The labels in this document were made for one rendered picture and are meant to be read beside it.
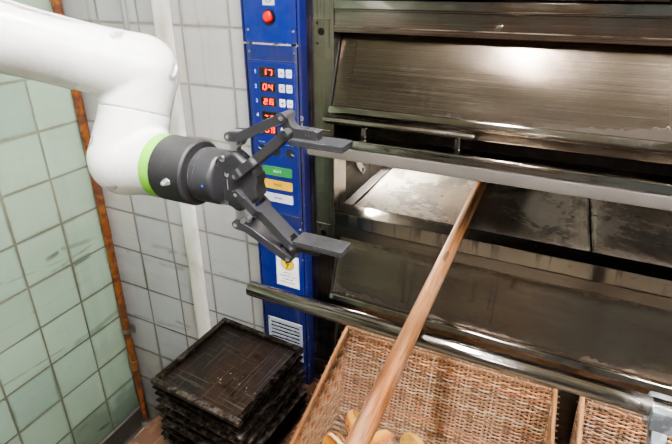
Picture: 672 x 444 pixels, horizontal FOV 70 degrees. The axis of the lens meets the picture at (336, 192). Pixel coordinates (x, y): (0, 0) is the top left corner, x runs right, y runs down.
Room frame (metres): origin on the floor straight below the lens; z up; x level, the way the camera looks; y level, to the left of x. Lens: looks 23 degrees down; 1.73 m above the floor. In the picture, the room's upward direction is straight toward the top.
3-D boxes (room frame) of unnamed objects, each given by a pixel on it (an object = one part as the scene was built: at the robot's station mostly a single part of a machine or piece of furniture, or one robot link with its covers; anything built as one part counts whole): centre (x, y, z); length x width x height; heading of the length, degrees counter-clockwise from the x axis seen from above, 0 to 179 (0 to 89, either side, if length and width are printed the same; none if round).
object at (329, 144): (0.54, 0.02, 1.56); 0.07 x 0.03 x 0.01; 65
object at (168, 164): (0.63, 0.20, 1.49); 0.12 x 0.06 x 0.09; 155
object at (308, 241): (0.54, 0.02, 1.42); 0.07 x 0.03 x 0.01; 65
